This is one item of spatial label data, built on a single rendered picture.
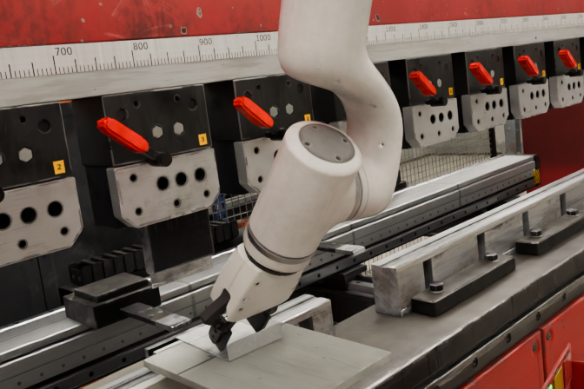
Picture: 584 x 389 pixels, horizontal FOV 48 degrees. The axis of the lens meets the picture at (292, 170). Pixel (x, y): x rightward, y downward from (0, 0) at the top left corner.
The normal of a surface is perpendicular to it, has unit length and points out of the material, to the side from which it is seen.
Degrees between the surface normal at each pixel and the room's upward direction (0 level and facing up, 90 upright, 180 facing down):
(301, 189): 110
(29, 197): 90
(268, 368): 0
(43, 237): 90
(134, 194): 90
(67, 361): 90
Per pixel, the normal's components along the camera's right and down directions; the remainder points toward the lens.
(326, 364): -0.12, -0.98
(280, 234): -0.33, 0.51
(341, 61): 0.36, 0.44
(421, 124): 0.69, 0.02
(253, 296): 0.47, 0.68
